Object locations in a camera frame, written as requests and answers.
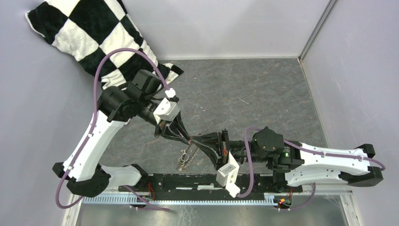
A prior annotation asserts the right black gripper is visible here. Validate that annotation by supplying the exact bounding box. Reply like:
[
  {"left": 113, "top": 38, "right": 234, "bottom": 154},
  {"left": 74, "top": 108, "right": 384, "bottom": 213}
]
[{"left": 190, "top": 129, "right": 267, "bottom": 171}]

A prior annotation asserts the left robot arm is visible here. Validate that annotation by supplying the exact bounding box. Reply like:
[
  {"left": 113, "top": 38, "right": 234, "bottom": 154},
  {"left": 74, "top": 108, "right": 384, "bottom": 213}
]
[{"left": 53, "top": 70, "right": 190, "bottom": 197}]

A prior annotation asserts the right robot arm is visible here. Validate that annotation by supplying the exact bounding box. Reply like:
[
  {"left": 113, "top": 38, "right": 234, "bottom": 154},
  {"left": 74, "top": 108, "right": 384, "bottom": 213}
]
[{"left": 191, "top": 127, "right": 386, "bottom": 192}]

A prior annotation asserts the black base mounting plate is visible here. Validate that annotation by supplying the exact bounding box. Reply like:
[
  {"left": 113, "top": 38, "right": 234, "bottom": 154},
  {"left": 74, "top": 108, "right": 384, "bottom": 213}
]
[{"left": 131, "top": 173, "right": 303, "bottom": 201}]

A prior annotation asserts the black white checkered pillow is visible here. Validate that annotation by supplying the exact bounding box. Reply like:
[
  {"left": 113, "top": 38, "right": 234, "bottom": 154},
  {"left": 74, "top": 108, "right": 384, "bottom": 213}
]
[{"left": 25, "top": 0, "right": 183, "bottom": 89}]

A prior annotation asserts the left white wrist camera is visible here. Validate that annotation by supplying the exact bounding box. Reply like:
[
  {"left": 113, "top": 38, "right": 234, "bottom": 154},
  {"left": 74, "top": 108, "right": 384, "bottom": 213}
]
[{"left": 153, "top": 98, "right": 180, "bottom": 124}]

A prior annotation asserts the aluminium frame rail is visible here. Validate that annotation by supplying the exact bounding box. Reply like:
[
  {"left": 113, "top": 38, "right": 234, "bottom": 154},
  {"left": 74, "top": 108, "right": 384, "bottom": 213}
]
[{"left": 62, "top": 184, "right": 359, "bottom": 226}]

